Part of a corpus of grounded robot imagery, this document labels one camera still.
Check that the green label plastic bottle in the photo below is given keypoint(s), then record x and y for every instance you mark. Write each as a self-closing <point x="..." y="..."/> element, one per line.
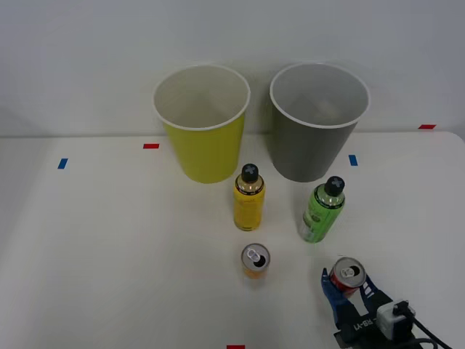
<point x="319" y="214"/>

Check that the yellow-green plastic waste bin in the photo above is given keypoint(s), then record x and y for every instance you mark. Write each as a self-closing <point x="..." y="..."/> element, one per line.
<point x="207" y="149"/>

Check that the red drink can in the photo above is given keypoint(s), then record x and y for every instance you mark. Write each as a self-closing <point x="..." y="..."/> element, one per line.
<point x="345" y="276"/>

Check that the yellow label plastic bottle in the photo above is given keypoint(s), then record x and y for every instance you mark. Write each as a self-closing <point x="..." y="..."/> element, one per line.
<point x="248" y="207"/>

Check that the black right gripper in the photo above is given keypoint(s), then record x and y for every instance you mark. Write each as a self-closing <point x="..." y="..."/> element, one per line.
<point x="359" y="336"/>

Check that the orange drink can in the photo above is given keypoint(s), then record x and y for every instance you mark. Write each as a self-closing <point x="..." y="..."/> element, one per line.
<point x="255" y="263"/>

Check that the grey plastic waste bin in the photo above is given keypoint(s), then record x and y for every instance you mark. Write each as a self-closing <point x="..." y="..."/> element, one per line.
<point x="309" y="149"/>

